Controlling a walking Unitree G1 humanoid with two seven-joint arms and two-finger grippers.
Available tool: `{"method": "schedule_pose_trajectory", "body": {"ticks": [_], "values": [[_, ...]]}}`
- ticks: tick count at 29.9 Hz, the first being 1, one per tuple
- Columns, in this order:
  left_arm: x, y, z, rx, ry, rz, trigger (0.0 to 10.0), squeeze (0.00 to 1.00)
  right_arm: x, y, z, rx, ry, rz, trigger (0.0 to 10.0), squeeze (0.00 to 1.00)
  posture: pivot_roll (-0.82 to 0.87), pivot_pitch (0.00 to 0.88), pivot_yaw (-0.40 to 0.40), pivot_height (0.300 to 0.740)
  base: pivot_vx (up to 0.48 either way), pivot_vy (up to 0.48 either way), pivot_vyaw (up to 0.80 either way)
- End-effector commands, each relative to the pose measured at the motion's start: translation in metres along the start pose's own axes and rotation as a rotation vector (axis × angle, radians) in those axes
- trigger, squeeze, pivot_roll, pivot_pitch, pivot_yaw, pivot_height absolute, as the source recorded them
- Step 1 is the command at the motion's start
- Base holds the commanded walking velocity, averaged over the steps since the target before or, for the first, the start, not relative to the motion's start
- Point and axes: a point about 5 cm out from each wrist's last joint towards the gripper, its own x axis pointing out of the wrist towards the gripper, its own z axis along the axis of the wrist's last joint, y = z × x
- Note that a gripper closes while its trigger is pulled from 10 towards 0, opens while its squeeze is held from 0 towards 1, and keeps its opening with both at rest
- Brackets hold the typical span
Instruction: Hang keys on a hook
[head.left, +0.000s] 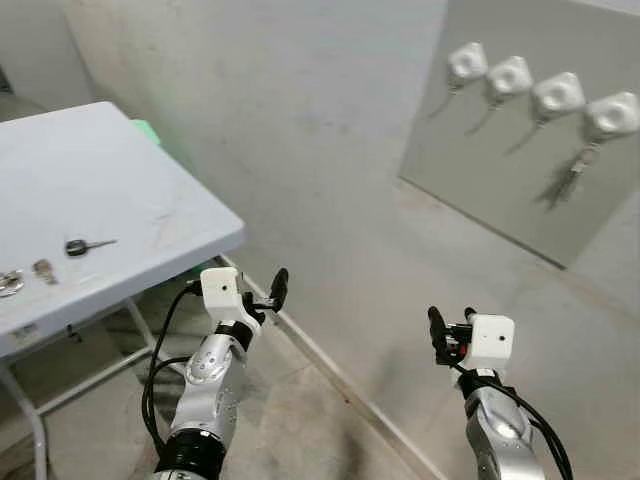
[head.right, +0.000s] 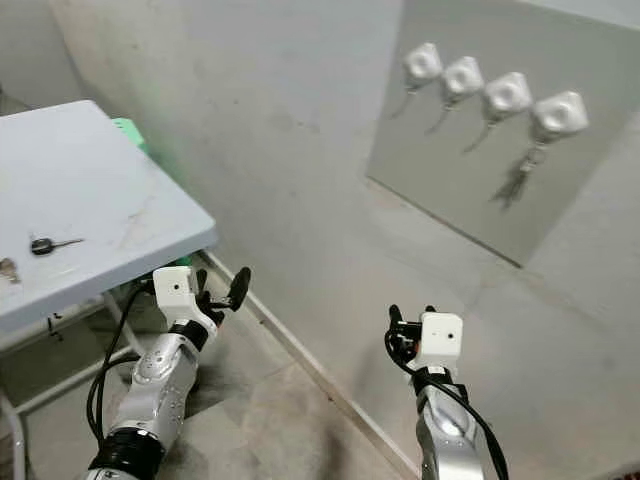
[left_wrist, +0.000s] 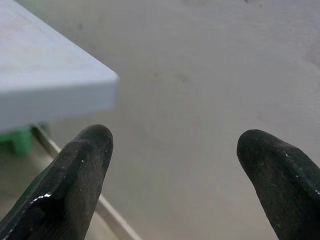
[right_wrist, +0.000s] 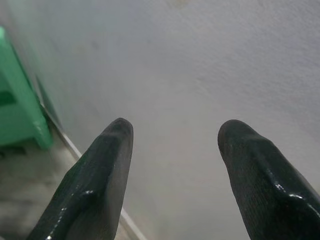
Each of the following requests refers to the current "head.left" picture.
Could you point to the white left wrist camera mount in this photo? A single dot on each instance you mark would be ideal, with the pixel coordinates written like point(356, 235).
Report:
point(220, 288)

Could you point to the white wall hook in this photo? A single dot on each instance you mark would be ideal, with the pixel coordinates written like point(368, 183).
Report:
point(467, 62)
point(611, 115)
point(508, 75)
point(557, 95)

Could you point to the small brass key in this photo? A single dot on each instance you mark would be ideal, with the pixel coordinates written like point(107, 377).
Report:
point(44, 268)

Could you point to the white barcode sticker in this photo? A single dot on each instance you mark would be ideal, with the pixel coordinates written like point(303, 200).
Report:
point(22, 330)

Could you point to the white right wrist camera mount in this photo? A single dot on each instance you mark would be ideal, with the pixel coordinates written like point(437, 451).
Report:
point(492, 340)

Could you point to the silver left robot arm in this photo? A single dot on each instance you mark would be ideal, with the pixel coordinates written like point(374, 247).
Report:
point(215, 370)

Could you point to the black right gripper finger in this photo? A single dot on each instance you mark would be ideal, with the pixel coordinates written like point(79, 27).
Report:
point(468, 314)
point(437, 325)

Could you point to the light blue folding table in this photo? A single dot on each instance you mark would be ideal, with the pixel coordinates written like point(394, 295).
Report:
point(100, 190)

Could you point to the hanging key bunch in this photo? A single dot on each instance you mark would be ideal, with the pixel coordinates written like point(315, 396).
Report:
point(567, 180)

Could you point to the green plastic object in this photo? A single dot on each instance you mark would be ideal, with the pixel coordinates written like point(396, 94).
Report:
point(146, 130)

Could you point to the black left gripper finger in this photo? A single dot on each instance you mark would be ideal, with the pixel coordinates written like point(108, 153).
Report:
point(280, 285)

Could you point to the black-headed key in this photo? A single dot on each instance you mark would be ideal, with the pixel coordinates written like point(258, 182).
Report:
point(75, 247)

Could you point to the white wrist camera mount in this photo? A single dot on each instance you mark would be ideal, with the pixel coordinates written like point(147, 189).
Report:
point(220, 288)
point(492, 340)

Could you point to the grey wall board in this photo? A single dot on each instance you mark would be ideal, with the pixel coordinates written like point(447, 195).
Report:
point(500, 170)

